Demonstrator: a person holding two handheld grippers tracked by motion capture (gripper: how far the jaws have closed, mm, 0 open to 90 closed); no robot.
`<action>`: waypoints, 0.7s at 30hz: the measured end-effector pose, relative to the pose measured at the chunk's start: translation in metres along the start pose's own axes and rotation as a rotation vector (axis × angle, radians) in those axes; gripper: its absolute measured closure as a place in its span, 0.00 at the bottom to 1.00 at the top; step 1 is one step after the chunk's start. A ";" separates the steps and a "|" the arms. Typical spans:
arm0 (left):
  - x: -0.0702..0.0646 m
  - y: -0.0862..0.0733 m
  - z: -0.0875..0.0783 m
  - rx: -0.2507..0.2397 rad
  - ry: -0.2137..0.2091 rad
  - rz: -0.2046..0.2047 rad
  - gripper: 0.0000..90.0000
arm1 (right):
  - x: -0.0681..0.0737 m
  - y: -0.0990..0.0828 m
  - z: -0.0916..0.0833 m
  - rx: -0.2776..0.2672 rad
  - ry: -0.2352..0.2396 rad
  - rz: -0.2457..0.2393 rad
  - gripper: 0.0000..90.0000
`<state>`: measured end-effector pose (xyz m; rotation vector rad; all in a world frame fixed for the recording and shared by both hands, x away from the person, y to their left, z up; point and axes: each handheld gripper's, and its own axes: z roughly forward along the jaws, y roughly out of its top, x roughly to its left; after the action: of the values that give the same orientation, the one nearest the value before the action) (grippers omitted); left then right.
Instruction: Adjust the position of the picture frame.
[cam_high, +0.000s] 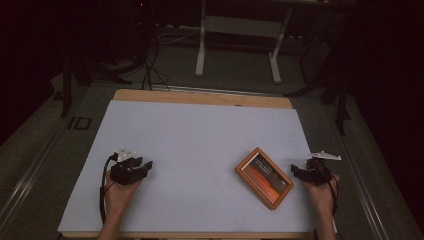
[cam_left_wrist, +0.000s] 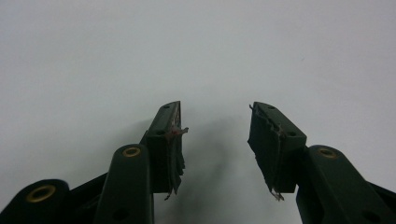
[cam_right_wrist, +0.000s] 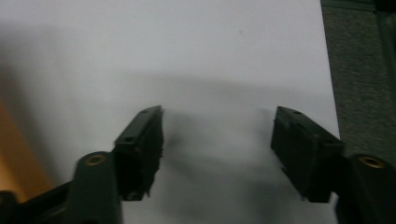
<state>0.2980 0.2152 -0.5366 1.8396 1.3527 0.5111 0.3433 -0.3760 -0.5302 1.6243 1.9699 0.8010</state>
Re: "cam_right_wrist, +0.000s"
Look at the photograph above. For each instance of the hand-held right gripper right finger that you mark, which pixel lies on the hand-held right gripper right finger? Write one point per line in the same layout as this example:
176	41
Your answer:
306	155

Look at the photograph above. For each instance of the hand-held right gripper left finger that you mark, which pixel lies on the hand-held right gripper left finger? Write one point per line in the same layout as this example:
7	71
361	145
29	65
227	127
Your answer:
140	149

